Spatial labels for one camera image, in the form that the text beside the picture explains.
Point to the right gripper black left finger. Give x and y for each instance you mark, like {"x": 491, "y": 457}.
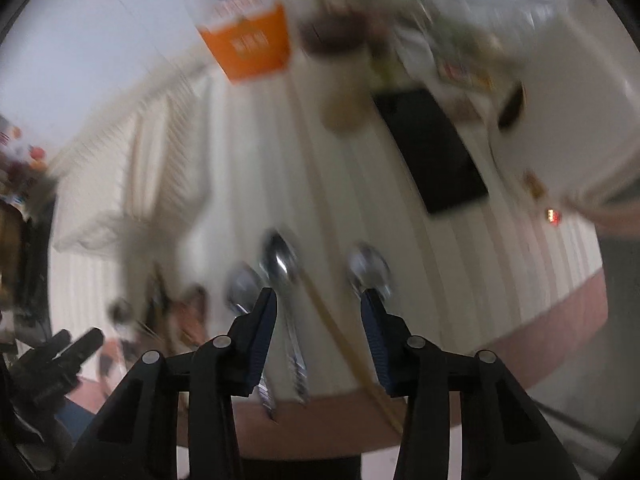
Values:
{"x": 134, "y": 435}

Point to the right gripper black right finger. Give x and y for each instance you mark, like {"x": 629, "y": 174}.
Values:
{"x": 504, "y": 435}

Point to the diagonal wooden chopstick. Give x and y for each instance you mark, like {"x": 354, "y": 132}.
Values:
{"x": 350, "y": 355}

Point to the blue cabinet doors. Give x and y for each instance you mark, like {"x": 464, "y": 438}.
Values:
{"x": 74, "y": 419}

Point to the leftmost steel spoon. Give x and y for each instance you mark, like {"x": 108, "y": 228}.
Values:
{"x": 121, "y": 314}

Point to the steel spoon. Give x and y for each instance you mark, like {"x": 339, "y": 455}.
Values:
{"x": 367, "y": 269}
{"x": 242, "y": 291}
{"x": 121, "y": 314}
{"x": 281, "y": 267}

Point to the stainless steel stock pot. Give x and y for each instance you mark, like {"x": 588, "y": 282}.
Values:
{"x": 13, "y": 254}

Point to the rightmost steel spoon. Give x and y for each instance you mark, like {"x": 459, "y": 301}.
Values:
{"x": 367, "y": 269}

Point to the clear plastic basket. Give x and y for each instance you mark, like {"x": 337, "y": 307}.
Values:
{"x": 142, "y": 178}

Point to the black smartphone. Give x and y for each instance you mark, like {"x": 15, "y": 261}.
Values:
{"x": 440, "y": 165}

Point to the cat print striped mat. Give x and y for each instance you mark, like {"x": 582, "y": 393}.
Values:
{"x": 487, "y": 275}

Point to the pink cream rice cooker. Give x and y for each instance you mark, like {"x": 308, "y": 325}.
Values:
{"x": 573, "y": 143}

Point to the clear plastic bags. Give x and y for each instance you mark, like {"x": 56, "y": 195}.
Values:
{"x": 482, "y": 45}

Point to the orange white carton box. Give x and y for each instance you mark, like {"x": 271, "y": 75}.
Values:
{"x": 247, "y": 38}

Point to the beige brown tumbler cup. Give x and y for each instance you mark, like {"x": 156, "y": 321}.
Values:
{"x": 340, "y": 37}

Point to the fruit wall stickers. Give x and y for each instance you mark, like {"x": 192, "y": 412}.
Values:
{"x": 18, "y": 153}

